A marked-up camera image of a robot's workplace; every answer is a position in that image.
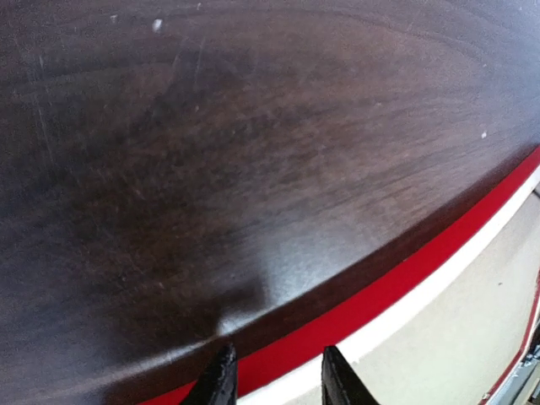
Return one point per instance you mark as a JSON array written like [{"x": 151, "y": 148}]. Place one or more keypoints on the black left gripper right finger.
[{"x": 339, "y": 383}]

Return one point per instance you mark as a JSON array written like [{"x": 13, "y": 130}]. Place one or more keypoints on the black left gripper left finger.
[{"x": 218, "y": 384}]

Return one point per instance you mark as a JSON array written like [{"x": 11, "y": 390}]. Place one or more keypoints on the red picture frame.
[{"x": 290, "y": 367}]

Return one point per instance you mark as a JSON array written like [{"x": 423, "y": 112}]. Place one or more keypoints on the brown frame backing board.
[{"x": 456, "y": 348}]

